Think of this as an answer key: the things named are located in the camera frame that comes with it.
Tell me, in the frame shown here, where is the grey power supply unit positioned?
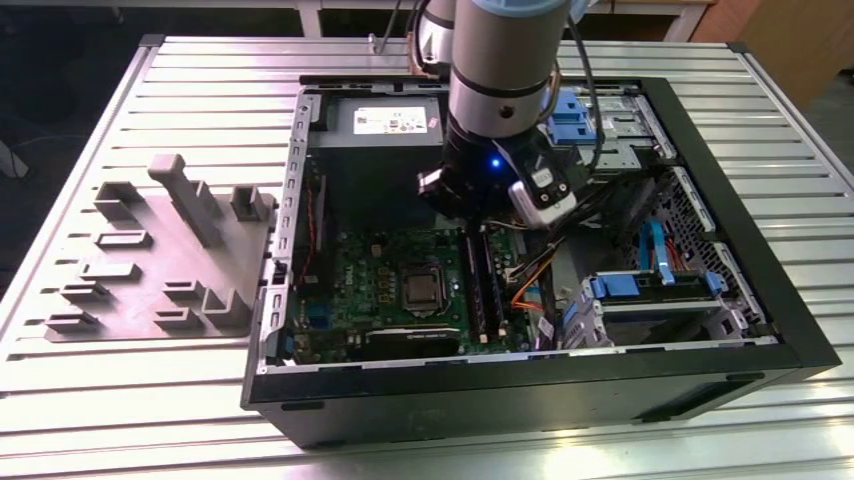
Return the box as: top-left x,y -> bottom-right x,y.
309,97 -> 448,231

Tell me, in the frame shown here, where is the blue plastic drive latch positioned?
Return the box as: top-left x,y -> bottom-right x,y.
547,85 -> 597,147

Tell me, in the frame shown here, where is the green motherboard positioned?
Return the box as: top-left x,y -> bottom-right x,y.
289,224 -> 535,359

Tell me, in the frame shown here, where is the silver CPU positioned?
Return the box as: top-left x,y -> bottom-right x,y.
404,273 -> 439,306

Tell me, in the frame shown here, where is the black CPU socket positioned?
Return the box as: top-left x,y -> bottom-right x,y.
396,259 -> 447,315

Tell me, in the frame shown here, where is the grey metal drive cage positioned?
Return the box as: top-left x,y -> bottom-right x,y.
532,84 -> 673,201

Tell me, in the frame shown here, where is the black graphics card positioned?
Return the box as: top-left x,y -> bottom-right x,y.
349,324 -> 463,361

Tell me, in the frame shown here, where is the hard disk in blue carrier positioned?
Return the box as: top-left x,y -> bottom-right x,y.
585,269 -> 726,307

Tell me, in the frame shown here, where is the black open PC case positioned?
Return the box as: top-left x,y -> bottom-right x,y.
240,74 -> 842,450

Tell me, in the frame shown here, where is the grey parts rack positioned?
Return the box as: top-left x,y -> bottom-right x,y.
42,153 -> 279,343

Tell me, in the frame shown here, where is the wooden cabinet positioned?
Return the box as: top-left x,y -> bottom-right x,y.
690,0 -> 854,109

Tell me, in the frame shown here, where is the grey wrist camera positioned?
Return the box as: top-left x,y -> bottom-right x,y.
507,143 -> 579,231
416,168 -> 447,200

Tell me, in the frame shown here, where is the black cable bundle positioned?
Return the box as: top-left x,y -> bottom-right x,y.
543,172 -> 661,251

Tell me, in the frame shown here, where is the orange wire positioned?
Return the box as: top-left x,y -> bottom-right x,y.
509,279 -> 556,315

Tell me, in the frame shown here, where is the thin red wire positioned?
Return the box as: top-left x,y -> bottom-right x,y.
300,164 -> 329,281

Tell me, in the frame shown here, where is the black camera cable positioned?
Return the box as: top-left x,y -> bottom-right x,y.
377,0 -> 429,54
561,18 -> 609,172

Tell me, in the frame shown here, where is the blue flat wire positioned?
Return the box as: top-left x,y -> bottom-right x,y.
637,219 -> 676,286

